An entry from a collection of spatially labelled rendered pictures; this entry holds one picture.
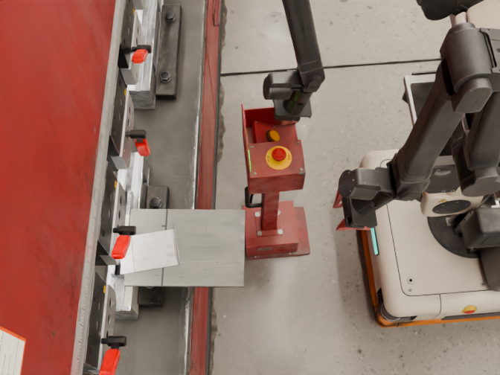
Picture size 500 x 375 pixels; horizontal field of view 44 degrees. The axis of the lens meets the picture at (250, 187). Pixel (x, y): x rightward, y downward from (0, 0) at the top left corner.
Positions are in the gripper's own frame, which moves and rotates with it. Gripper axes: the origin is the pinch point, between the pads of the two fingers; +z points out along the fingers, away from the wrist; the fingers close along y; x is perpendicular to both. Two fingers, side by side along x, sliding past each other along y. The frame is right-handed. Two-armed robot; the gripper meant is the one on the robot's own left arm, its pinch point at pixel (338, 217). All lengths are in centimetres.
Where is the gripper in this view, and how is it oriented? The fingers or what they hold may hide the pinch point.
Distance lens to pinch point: 144.8
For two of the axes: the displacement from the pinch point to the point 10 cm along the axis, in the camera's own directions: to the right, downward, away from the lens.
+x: 8.9, 1.1, 4.4
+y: 0.8, 9.2, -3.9
